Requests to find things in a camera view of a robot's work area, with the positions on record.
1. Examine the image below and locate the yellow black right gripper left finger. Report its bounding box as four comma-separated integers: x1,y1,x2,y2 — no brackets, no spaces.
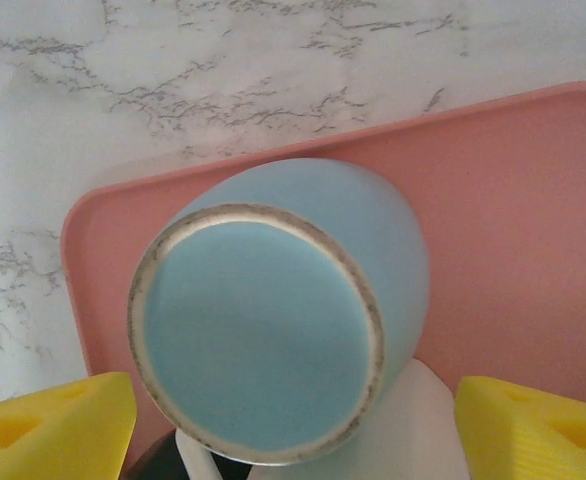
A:
0,371,138,480

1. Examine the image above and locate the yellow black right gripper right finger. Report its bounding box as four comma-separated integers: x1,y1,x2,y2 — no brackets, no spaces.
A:
455,375,586,480

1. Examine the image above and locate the white mug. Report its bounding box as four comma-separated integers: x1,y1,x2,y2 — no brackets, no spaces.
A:
175,357,463,480

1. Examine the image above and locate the light blue mug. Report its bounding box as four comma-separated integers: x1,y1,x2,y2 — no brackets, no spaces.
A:
126,157,432,469

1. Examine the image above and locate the pink plastic tray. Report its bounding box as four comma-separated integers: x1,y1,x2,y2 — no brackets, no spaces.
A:
61,79,586,451

